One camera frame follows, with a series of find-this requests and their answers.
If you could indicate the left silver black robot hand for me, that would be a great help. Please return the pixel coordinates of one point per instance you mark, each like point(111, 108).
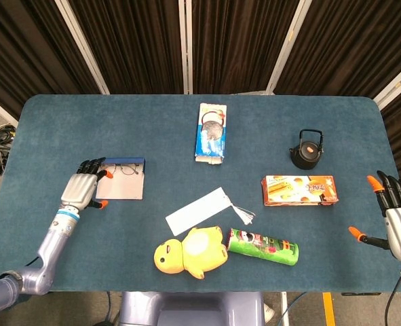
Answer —
point(79, 188)

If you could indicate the white box blue lid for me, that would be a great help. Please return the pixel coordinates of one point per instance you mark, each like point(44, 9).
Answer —
point(122, 188)

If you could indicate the black wire eyeglasses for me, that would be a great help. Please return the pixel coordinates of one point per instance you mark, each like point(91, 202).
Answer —
point(129, 169)

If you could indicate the left lavender robot arm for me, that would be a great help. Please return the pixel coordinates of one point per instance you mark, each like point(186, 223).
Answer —
point(54, 241)

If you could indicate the lavender robot base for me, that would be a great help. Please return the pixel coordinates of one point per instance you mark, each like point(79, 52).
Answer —
point(193, 309)

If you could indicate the blue felt table cloth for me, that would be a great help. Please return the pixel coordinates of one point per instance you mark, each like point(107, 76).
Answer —
point(68, 129)

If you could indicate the yellow floor tape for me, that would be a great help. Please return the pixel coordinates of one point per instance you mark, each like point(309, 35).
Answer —
point(328, 309)

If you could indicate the orange biscuit box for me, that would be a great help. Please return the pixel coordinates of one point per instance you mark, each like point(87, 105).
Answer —
point(298, 190)

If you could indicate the white bookmark card with tassel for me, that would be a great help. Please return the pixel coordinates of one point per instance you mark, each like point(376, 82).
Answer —
point(193, 212)

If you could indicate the black cast iron teapot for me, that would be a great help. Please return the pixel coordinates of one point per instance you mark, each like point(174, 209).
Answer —
point(305, 158)

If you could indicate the yellow plush toy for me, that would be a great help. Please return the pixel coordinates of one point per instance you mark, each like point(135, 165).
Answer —
point(200, 251)

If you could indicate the green Pringles can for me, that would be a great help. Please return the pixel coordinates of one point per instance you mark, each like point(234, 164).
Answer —
point(264, 249)

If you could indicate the white table leg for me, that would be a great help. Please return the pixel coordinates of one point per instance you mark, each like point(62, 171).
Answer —
point(284, 309)

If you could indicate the blue Oreo cookie box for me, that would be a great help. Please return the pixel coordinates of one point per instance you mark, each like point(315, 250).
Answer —
point(211, 136)

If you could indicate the white shoe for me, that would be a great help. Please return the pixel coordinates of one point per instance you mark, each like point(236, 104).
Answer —
point(268, 312)

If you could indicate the white double partition post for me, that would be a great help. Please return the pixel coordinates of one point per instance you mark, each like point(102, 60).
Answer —
point(185, 44)

